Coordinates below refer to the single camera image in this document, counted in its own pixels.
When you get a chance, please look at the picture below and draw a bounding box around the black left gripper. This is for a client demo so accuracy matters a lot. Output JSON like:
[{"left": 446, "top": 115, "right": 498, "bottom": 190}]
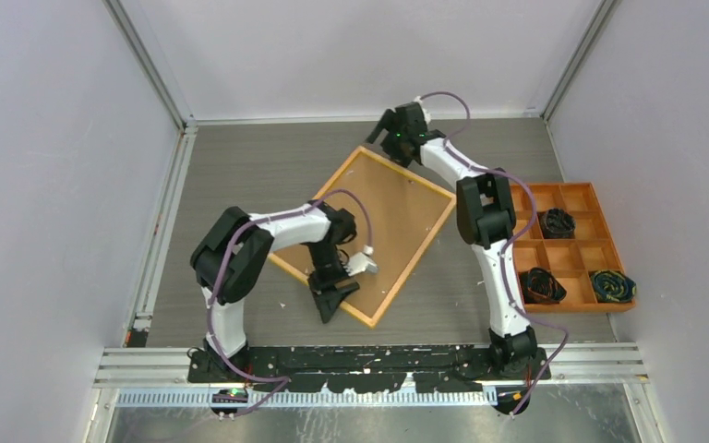
[{"left": 306, "top": 240, "right": 359, "bottom": 321}]

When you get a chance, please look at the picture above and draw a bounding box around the yellow wooden picture frame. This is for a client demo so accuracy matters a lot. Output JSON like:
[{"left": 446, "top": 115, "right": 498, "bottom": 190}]
[{"left": 267, "top": 145, "right": 459, "bottom": 330}]

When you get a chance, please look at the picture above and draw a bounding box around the brown fibreboard backing board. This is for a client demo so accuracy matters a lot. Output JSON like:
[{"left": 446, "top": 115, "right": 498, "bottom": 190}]
[{"left": 278, "top": 152, "right": 449, "bottom": 319}]

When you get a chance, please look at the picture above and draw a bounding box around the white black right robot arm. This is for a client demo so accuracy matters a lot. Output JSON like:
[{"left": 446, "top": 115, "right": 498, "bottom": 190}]
[{"left": 366, "top": 102, "right": 538, "bottom": 379}]

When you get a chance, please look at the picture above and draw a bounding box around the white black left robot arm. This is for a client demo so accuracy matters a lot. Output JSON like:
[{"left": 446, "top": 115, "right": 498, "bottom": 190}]
[{"left": 190, "top": 200, "right": 378, "bottom": 382}]

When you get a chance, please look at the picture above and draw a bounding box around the dark rolled tie with blue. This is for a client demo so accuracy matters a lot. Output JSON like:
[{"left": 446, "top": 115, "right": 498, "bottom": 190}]
[{"left": 538, "top": 208, "right": 576, "bottom": 239}]

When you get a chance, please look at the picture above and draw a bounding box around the dark rolled tie brown pattern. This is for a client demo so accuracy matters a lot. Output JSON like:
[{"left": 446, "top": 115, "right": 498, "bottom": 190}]
[{"left": 518, "top": 267, "right": 568, "bottom": 305}]

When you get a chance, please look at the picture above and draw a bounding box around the brown wooden compartment tray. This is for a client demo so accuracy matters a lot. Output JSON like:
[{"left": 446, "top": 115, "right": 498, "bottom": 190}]
[{"left": 511, "top": 183, "right": 636, "bottom": 313}]

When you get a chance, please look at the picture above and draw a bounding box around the dark rolled tie yellow pattern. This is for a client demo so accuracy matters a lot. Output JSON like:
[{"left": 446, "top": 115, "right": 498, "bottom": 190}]
[{"left": 589, "top": 269, "right": 637, "bottom": 304}]

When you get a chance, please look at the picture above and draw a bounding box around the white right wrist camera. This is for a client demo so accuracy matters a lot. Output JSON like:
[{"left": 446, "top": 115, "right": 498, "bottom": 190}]
[{"left": 414, "top": 96, "right": 432, "bottom": 124}]

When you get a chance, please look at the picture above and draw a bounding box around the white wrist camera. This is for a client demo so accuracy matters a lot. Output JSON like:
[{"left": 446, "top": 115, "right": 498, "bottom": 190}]
[
  {"left": 414, "top": 96, "right": 432, "bottom": 124},
  {"left": 344, "top": 245, "right": 379, "bottom": 277}
]

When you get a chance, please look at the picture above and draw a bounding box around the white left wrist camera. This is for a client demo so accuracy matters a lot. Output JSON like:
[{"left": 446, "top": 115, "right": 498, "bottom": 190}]
[{"left": 344, "top": 245, "right": 379, "bottom": 277}]

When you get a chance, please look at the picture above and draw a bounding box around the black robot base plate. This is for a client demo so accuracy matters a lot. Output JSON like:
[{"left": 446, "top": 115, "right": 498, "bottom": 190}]
[{"left": 186, "top": 344, "right": 550, "bottom": 394}]

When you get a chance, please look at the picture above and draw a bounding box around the aluminium rail front edge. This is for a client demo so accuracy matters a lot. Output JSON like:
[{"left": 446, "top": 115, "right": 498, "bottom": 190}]
[{"left": 94, "top": 342, "right": 649, "bottom": 409}]

